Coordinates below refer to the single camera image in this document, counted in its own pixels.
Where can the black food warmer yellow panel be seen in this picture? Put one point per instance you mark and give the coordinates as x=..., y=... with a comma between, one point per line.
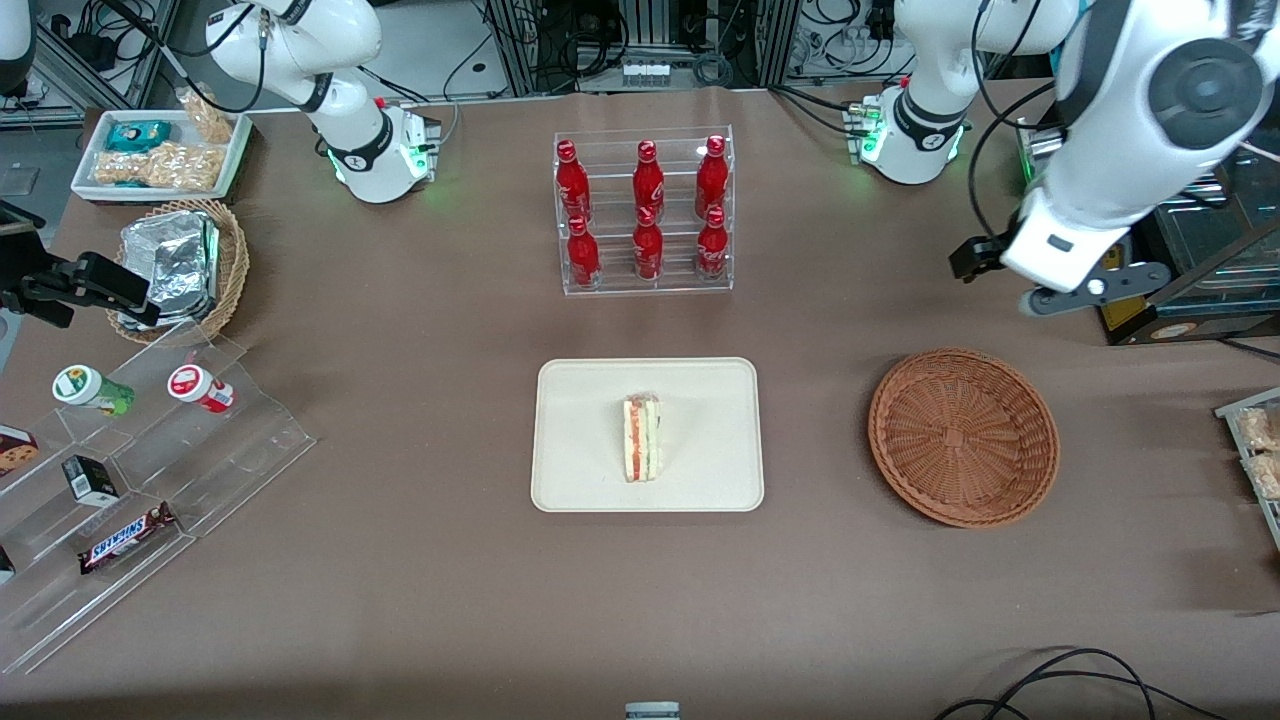
x=1140, y=320

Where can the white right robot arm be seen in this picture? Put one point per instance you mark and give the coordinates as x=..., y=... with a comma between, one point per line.
x=350, y=130

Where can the small clear bag of nuts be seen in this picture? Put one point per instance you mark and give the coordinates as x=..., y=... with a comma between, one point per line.
x=208, y=118

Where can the cream rectangular serving tray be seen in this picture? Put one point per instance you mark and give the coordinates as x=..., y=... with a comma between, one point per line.
x=580, y=440

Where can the steel pan in warmer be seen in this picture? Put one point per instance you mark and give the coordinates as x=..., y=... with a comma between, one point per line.
x=1215, y=255

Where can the green lidded drink cup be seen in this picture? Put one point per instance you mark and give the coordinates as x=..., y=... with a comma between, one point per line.
x=85, y=388

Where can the clear acrylic bottle rack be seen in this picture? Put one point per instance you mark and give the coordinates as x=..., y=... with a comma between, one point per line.
x=610, y=285

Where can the white power strip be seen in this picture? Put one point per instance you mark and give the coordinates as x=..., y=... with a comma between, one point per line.
x=646, y=74

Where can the small black carton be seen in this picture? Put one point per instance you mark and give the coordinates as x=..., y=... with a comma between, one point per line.
x=90, y=480

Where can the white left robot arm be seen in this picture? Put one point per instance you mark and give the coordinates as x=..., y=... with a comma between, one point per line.
x=1130, y=100

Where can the grey device at table edge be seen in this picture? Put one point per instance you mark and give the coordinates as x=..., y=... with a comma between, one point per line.
x=652, y=711

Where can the large clear bag of nuts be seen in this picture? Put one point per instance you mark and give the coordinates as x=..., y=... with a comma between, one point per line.
x=160, y=165

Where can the teal snack packet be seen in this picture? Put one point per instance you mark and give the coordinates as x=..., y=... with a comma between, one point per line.
x=135, y=135

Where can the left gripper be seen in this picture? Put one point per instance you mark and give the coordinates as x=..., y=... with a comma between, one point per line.
x=978, y=254

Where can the triangle sandwich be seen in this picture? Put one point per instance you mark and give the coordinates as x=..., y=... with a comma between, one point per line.
x=642, y=440

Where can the red lidded drink cup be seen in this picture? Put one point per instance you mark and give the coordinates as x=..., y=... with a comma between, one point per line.
x=195, y=385

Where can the clear acrylic stepped stand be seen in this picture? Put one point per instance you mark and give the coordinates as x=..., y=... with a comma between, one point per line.
x=230, y=440

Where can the clear bag of crackers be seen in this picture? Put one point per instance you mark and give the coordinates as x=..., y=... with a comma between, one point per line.
x=1265, y=475
x=1258, y=428

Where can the small tan wicker basket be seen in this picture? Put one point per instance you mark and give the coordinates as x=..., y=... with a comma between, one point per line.
x=235, y=270

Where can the brown cookie box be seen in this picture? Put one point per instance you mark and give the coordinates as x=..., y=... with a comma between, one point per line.
x=15, y=450

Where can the Snickers chocolate bar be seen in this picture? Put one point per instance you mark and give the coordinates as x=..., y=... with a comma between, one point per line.
x=125, y=538

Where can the round brown wicker basket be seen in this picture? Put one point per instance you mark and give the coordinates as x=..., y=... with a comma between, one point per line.
x=965, y=435

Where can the red cola bottle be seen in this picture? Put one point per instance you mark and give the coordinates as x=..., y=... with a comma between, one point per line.
x=583, y=255
x=712, y=250
x=647, y=250
x=648, y=180
x=711, y=180
x=573, y=180

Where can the silver foil wrapped package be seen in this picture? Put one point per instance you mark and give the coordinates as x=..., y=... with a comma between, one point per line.
x=170, y=265

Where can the white rectangular snack tray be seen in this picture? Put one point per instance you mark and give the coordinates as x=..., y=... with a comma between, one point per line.
x=90, y=185

